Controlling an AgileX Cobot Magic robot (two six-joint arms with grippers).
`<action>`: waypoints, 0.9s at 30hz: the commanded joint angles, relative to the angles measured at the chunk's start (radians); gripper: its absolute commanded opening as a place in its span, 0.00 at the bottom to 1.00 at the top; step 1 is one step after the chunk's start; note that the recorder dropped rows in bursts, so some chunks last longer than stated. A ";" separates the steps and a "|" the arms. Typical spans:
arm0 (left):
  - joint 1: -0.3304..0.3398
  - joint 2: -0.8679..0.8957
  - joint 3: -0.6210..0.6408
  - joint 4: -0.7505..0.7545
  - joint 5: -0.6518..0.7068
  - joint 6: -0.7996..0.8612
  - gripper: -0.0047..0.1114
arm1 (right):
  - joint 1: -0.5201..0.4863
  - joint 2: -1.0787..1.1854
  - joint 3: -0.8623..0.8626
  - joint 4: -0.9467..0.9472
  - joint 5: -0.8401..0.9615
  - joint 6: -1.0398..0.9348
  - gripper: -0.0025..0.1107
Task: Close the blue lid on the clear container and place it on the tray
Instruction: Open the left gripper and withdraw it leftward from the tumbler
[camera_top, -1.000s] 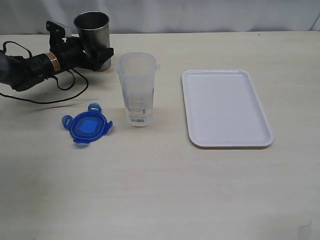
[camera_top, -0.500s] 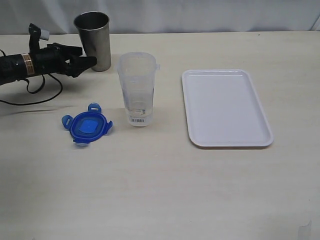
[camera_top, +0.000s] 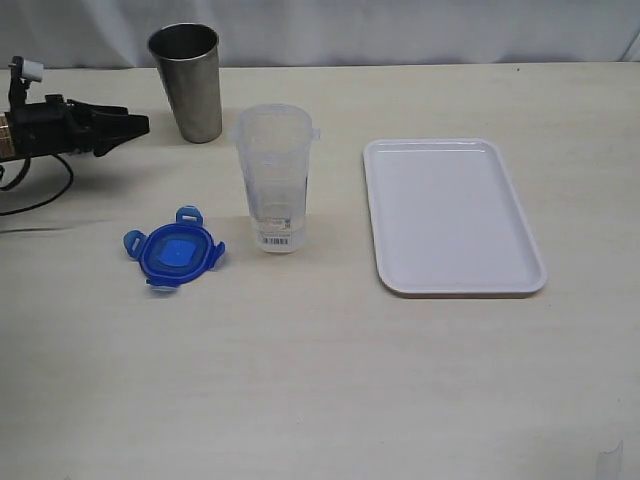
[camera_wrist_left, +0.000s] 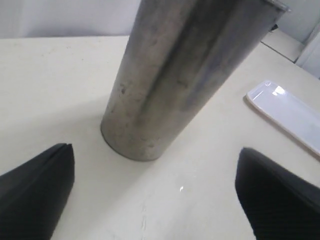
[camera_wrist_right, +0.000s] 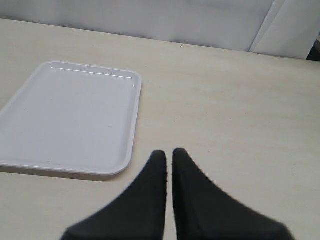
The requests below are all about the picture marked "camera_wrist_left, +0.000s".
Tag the white rectangular tray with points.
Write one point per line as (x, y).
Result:
(289, 113)

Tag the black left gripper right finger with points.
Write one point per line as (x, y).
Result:
(278, 204)

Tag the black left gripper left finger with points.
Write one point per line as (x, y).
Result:
(34, 194)

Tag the stainless steel tumbler cup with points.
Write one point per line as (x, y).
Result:
(179, 53)

